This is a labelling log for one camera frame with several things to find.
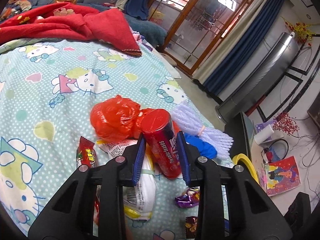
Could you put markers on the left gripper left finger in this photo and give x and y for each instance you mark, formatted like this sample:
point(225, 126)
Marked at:
point(89, 205)

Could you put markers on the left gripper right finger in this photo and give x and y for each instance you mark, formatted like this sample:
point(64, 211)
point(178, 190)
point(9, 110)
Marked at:
point(232, 204)

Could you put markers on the brown chocolate bar wrapper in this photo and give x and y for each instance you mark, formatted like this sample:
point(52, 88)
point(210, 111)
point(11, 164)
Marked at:
point(190, 227)

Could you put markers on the red snack tube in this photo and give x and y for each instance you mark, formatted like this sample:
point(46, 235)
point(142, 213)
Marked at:
point(158, 130)

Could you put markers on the yellow rimmed black trash bin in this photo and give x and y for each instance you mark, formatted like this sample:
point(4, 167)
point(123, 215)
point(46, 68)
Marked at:
point(244, 159)

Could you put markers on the colourful painting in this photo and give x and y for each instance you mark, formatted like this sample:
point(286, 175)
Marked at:
point(282, 176)

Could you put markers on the small red candy wrapper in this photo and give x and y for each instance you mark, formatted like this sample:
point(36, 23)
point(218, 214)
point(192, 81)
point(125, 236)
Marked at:
point(85, 153)

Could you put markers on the purple candy wrapper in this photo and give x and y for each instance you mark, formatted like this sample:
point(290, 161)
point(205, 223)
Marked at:
point(189, 198)

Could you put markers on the white yellow snack bag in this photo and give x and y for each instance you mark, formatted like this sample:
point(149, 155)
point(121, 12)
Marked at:
point(138, 200)

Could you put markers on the white vase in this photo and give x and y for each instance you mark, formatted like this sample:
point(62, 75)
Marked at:
point(263, 135)

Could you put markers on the blue plastic wrapper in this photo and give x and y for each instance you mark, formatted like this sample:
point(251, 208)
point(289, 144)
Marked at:
point(204, 148)

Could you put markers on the red berry branches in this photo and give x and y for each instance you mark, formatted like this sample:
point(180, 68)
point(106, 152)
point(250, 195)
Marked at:
point(284, 123)

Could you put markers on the red plastic bag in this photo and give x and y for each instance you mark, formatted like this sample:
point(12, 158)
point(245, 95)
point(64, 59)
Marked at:
point(117, 119)

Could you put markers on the lavender foam fruit net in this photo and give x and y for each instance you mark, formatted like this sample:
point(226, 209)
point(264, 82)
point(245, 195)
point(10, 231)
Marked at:
point(189, 121)

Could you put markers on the Hello Kitty patterned blanket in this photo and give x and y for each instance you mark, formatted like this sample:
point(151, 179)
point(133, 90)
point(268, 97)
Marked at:
point(48, 89)

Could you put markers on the wooden glass sliding door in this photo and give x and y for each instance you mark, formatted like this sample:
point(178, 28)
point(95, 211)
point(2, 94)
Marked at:
point(194, 27)

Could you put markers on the blue curtain right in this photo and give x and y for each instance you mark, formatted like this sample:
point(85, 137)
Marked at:
point(245, 47)

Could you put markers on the grey tower air conditioner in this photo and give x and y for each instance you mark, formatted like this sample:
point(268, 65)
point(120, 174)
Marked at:
point(268, 71)

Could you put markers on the yellow flower branches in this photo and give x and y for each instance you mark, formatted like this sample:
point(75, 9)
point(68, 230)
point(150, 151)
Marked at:
point(302, 32)

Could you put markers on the red cloth garment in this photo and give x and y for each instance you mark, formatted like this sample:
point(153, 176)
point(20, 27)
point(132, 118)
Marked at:
point(75, 22)

